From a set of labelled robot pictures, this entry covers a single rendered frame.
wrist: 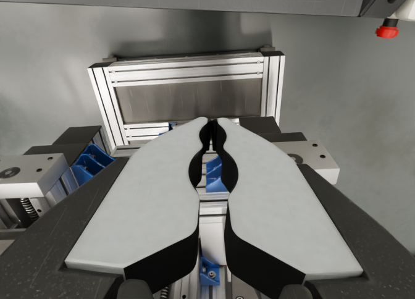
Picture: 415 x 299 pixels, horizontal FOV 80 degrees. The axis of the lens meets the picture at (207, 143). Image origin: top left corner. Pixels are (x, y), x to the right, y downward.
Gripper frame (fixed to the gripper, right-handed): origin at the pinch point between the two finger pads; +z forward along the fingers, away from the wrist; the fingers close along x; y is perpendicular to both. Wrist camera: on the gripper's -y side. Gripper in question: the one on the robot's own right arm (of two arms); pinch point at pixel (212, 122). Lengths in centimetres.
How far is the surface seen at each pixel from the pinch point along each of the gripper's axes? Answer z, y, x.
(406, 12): 22.9, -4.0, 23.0
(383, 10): 24.4, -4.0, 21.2
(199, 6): 25.2, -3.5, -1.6
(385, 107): 120, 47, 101
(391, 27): 39, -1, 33
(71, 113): 120, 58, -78
